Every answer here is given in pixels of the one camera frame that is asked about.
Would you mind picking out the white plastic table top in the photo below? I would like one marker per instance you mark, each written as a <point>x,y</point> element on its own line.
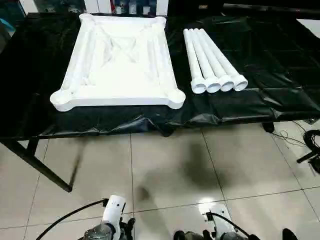
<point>120,75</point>

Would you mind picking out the white plastic table leg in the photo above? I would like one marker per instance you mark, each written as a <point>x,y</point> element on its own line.
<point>204,62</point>
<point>215,62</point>
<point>194,60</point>
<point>227,64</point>

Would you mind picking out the black table mat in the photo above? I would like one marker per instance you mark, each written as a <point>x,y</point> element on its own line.
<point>260,95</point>

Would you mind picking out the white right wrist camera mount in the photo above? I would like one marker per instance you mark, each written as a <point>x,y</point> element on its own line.
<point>218,220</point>

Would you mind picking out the teal plastic object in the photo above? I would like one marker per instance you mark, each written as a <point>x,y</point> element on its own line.
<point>6,24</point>

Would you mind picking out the black metal table frame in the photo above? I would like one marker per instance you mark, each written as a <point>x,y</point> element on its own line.
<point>45,172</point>

